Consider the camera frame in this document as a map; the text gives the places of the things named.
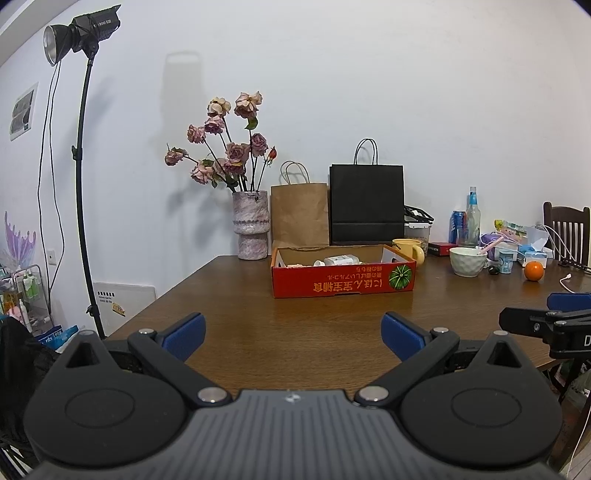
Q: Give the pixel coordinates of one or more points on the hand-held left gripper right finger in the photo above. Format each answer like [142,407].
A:
[404,337]

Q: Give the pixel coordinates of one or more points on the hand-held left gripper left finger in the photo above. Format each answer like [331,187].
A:
[184,337]

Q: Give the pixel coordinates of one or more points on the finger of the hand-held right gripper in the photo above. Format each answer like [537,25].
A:
[521,323]
[570,302]

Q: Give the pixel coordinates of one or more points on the red cardboard box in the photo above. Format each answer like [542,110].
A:
[341,284]

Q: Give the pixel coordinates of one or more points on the orange fruit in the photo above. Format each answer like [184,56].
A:
[533,270]

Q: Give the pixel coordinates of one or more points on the small yogurt cup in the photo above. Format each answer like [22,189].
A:
[506,262]

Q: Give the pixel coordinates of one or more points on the blue and white tissue pack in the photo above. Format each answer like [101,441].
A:
[535,247]

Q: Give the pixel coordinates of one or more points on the white flat panel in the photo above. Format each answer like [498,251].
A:
[124,302]

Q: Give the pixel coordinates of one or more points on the dark wooden chair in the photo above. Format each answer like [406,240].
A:
[570,230]

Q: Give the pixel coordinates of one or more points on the white textured bowl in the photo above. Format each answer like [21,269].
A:
[467,264]

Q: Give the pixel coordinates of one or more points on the pink spoon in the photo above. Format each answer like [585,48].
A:
[491,244]

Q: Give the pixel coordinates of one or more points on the yellow mug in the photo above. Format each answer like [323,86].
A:
[406,251]

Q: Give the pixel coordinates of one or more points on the purple pouch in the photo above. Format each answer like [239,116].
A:
[491,240]

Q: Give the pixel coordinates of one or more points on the red and black small box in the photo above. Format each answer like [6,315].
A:
[441,249]

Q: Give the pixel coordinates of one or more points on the colourful snack packet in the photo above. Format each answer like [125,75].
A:
[510,228]

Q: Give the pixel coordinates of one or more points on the small white bottle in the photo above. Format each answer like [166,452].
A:
[341,260]

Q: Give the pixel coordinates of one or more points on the clear container with black lid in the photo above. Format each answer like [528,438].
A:
[418,230]

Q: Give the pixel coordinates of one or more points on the clear bottle with blue label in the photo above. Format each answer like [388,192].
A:
[473,221]

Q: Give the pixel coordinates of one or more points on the blue soda can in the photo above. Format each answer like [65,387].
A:
[457,228]

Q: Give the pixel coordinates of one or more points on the blue and white packets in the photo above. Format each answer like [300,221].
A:
[60,337]

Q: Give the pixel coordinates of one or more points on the pink mottled ceramic vase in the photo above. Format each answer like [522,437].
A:
[250,226]

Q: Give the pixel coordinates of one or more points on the black paper bag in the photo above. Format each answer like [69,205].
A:
[367,203]

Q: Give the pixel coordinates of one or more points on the brown paper bag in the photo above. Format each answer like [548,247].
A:
[299,217]

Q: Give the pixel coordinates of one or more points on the black cloth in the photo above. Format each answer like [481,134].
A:
[18,383]

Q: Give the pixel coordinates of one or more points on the black light stand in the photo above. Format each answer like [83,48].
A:
[81,184]

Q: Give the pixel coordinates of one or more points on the dried pink roses bouquet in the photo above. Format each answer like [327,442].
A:
[231,152]

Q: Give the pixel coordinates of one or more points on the black studio light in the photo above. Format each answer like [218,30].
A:
[87,27]

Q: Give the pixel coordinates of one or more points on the white wall switch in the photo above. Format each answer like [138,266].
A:
[51,257]

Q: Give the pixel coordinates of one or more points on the purple tail wall sticker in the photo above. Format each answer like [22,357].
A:
[18,240]

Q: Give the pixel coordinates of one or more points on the grey wall poster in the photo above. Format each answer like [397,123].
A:
[24,110]

